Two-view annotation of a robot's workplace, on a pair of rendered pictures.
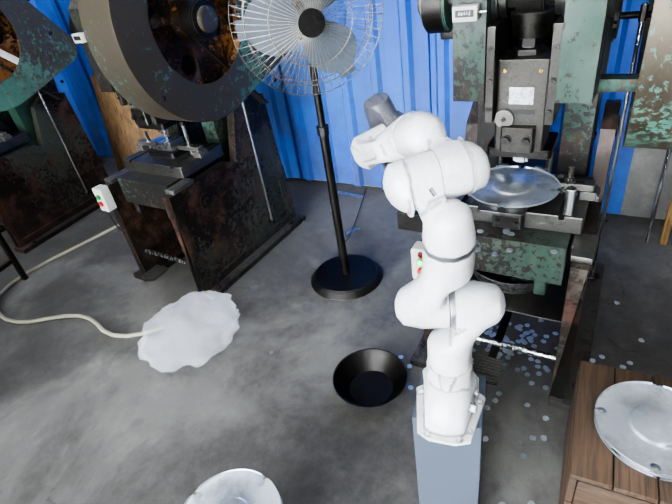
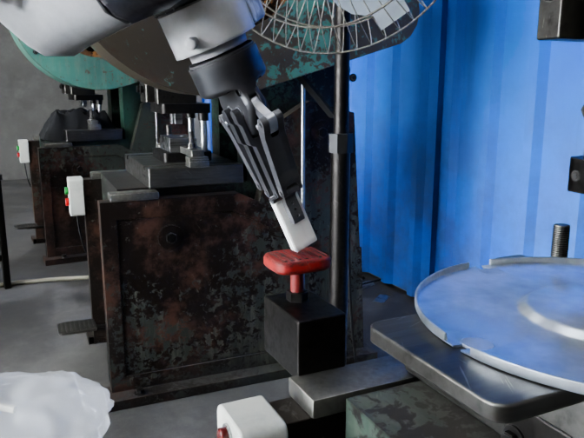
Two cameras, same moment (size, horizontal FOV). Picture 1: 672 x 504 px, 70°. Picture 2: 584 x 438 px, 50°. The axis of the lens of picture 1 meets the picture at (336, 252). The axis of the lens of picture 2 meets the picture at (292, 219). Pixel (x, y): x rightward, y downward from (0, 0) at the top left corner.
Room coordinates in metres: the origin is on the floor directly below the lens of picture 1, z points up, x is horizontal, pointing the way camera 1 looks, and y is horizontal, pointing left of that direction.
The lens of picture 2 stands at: (0.86, -0.63, 0.96)
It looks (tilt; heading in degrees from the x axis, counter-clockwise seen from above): 12 degrees down; 30
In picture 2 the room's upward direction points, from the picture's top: straight up
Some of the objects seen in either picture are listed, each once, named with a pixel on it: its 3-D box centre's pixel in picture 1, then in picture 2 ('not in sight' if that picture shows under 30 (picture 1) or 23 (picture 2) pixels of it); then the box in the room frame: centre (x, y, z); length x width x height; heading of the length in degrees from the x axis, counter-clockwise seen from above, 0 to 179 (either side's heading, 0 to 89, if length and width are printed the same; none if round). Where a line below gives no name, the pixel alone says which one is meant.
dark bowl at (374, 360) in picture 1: (370, 381); not in sight; (1.31, -0.05, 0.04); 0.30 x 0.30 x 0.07
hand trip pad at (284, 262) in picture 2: not in sight; (296, 284); (1.47, -0.28, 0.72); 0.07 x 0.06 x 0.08; 146
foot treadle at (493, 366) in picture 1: (501, 331); not in sight; (1.37, -0.60, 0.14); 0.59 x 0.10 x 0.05; 146
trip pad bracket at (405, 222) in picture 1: (413, 230); (303, 374); (1.46, -0.29, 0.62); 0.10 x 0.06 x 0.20; 56
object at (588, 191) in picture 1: (573, 181); not in sight; (1.38, -0.82, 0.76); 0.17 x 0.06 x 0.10; 56
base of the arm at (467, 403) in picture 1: (448, 391); not in sight; (0.82, -0.23, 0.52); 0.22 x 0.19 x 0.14; 157
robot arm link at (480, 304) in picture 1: (464, 325); not in sight; (0.85, -0.28, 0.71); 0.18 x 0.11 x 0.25; 78
